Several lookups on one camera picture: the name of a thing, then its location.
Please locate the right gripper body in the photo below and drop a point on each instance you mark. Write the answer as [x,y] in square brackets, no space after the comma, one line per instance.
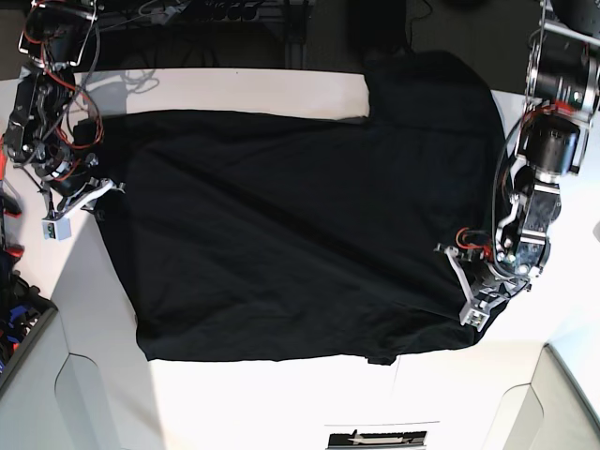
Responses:
[85,198]

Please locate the grey right table bracket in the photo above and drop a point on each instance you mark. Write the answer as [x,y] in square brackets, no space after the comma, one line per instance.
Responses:
[548,412]

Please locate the red orange hand tool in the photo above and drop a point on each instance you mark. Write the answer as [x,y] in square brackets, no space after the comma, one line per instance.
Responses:
[8,208]

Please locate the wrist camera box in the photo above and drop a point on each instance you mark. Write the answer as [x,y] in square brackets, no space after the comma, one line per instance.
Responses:
[56,229]
[474,316]

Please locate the grey bin with clutter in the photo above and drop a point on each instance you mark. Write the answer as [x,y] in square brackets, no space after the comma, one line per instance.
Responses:
[24,314]

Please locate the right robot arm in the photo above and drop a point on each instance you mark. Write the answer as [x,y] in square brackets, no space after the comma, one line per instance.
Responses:
[55,126]

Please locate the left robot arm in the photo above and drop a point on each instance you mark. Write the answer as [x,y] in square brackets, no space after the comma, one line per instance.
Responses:
[546,143]

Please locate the printed paper sheet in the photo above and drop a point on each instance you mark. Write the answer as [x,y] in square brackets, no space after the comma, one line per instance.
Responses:
[412,435]

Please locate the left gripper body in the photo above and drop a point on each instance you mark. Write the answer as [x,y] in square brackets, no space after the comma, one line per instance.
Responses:
[488,280]

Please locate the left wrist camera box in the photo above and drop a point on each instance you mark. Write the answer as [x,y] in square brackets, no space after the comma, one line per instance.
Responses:
[474,316]

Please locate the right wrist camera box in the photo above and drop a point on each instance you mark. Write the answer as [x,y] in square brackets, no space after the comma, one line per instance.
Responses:
[56,229]

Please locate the black t-shirt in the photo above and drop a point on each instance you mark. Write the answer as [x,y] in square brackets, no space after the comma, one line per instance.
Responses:
[244,236]

